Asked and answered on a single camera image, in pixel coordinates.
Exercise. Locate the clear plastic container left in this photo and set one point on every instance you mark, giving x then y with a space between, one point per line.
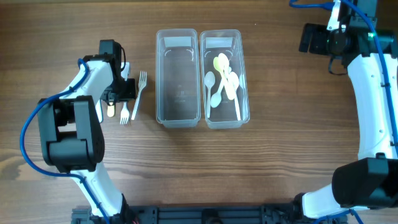
177 78

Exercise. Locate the white plastic fork rightmost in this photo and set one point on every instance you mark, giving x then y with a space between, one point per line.
141 85

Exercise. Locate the clear plastic container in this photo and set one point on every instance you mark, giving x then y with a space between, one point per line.
177 78
229 42

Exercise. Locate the white fork tines down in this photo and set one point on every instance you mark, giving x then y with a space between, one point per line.
124 118

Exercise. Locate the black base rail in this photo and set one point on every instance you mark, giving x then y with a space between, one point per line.
264 214

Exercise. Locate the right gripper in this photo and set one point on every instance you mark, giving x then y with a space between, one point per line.
318 31

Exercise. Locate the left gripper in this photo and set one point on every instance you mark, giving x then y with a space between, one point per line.
130 92

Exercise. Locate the white plastic spoon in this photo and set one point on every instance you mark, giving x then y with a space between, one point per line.
216 97
224 64
235 82
209 82

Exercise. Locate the clear plastic container right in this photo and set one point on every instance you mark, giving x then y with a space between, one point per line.
229 42

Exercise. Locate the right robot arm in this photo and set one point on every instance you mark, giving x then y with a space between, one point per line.
369 56

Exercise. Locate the yellow plastic fork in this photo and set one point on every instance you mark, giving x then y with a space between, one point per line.
111 111

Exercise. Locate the yellow plastic spoon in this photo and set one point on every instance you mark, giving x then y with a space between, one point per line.
230 94

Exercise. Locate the light blue plastic fork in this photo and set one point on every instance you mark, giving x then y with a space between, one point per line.
99 111

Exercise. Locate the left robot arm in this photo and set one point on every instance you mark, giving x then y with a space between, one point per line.
70 132

